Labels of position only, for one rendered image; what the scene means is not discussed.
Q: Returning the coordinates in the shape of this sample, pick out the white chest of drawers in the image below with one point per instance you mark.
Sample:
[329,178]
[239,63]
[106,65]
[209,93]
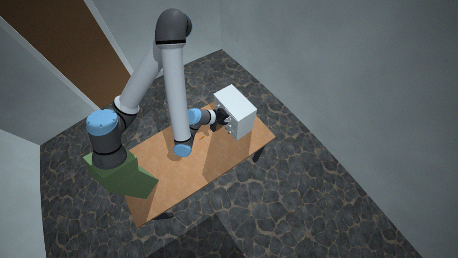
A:
[241,109]

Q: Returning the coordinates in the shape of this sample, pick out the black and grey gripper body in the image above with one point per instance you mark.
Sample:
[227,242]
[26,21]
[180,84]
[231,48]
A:
[221,115]

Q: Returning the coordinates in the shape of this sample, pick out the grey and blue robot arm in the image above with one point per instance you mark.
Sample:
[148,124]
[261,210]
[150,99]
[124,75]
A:
[106,126]

